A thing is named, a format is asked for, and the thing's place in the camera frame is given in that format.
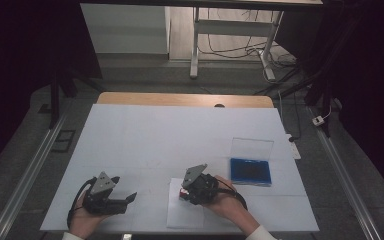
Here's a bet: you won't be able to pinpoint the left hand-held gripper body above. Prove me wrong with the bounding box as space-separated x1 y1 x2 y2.
82 171 129 216

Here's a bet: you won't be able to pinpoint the person's right hand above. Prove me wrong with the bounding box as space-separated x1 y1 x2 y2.
203 175 248 222

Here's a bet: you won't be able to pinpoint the white desk frame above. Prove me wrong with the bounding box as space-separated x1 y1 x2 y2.
189 6 285 82

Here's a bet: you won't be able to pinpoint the white cabinet panel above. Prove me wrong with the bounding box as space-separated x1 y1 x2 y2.
80 3 171 55

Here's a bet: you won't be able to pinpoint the black metal stand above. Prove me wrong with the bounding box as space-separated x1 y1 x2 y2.
48 64 106 130

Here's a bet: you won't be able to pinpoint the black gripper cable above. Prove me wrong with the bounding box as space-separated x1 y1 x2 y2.
215 178 249 211
66 176 98 229

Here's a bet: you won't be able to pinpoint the black tripod stand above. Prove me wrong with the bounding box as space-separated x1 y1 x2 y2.
253 49 338 138

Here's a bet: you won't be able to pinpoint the white table cover board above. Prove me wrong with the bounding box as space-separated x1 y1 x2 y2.
39 103 320 234

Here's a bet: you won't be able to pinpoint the blue ink pad case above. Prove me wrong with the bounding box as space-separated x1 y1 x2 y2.
229 137 275 187

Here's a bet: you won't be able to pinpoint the wooden table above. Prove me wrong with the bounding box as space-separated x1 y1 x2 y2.
96 91 275 109

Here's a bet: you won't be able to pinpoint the black floor cables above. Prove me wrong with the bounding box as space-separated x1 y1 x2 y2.
198 8 298 69

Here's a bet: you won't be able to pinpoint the aluminium floor rail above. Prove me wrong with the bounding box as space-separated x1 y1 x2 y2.
308 106 383 240
0 109 69 240

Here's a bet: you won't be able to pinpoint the dark curtain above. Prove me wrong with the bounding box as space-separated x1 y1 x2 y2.
0 0 104 181
274 0 384 204

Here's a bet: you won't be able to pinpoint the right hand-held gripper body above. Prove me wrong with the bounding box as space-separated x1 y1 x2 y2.
181 163 220 206

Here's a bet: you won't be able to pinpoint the white paper sheet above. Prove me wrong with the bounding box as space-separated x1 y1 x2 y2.
166 177 206 230

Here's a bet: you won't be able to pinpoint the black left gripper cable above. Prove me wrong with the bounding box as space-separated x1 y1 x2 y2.
66 176 98 229

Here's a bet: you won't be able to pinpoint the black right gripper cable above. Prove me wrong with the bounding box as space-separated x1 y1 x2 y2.
215 178 249 211

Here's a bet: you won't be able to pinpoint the black floor socket frame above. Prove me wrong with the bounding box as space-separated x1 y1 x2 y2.
51 129 77 154

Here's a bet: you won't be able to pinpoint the person's left hand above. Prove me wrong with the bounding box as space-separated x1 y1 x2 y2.
68 190 110 240

